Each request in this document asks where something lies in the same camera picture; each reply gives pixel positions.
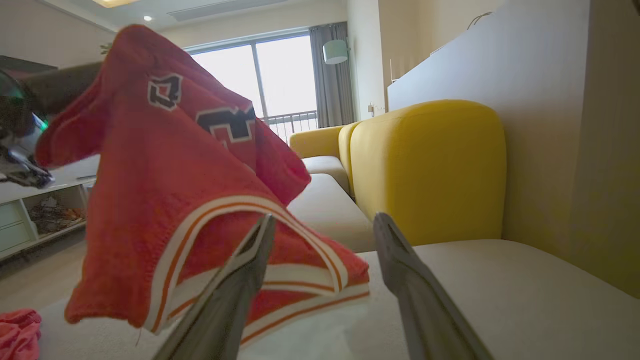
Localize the white TV cabinet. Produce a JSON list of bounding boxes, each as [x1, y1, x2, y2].
[[0, 154, 102, 262]]

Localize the large yellow sofa backrest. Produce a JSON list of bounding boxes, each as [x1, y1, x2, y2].
[[349, 99, 507, 247]]

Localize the large sofa seat cushion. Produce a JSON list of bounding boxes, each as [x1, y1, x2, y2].
[[37, 239, 640, 360]]

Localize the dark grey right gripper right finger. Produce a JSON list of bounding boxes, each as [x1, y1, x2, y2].
[[373, 212, 495, 360]]

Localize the clutter in cabinet shelf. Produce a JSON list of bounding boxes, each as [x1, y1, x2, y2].
[[27, 196, 85, 237]]

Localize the grey curtain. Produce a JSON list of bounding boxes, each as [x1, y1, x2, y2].
[[308, 22, 356, 129]]

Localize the white floor lamp shade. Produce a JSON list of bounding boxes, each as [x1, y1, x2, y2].
[[322, 39, 351, 66]]

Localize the glass balcony door frame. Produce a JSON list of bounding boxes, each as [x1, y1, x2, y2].
[[184, 31, 319, 146]]

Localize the balcony railing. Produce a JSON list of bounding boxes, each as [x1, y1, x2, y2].
[[260, 110, 319, 145]]

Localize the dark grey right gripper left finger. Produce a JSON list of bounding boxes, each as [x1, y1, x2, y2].
[[152, 214, 277, 360]]

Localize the adjoining sofa seat cushion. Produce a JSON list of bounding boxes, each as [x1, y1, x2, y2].
[[286, 172, 377, 254]]

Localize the small yellow sofa backrest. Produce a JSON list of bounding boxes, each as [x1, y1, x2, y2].
[[289, 121, 361, 198]]

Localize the red basketball jersey white sleeves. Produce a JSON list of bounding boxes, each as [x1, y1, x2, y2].
[[34, 24, 371, 348]]

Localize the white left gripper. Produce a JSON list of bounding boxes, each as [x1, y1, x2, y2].
[[0, 61, 104, 189]]

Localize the far sofa seat cushion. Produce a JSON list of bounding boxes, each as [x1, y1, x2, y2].
[[301, 155, 351, 196]]

